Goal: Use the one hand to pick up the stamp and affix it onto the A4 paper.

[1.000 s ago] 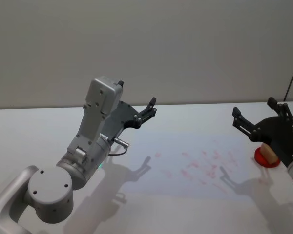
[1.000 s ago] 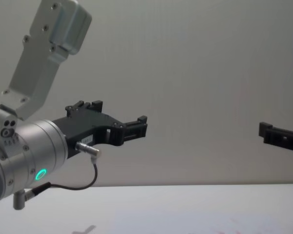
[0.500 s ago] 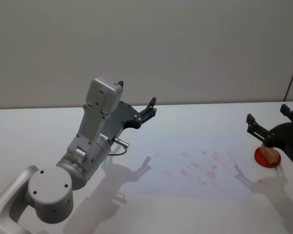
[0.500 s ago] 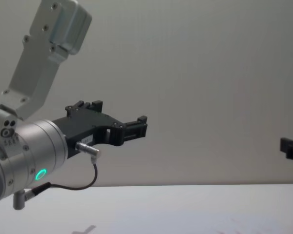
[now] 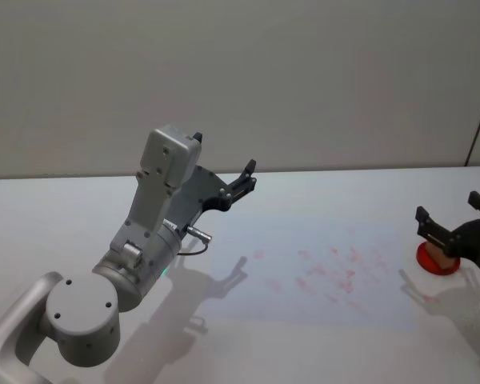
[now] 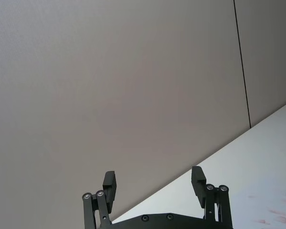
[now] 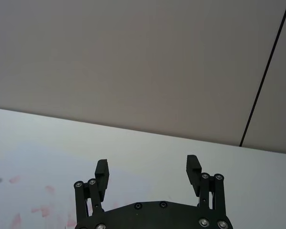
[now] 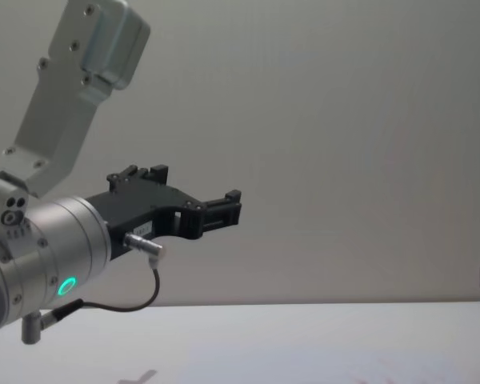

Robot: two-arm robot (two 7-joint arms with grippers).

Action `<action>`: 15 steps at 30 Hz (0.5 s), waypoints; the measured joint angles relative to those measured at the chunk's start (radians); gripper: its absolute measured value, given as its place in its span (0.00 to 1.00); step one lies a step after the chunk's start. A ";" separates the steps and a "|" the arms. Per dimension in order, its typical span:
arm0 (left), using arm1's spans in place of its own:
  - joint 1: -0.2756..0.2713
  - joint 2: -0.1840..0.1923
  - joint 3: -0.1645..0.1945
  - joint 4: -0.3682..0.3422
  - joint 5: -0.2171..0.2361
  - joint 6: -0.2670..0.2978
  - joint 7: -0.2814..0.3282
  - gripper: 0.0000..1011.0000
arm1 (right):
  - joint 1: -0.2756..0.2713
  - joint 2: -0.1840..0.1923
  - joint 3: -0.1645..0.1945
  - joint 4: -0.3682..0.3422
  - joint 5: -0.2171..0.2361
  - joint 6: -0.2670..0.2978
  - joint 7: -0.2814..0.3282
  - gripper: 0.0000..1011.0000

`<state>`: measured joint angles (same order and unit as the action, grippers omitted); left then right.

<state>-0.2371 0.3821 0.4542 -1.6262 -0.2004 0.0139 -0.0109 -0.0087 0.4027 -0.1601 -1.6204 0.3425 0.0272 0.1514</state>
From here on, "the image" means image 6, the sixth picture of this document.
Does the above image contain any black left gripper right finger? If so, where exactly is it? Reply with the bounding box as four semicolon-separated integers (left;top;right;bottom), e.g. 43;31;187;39
191;166;234;229

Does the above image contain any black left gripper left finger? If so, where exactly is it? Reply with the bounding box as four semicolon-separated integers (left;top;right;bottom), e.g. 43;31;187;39
82;170;117;229

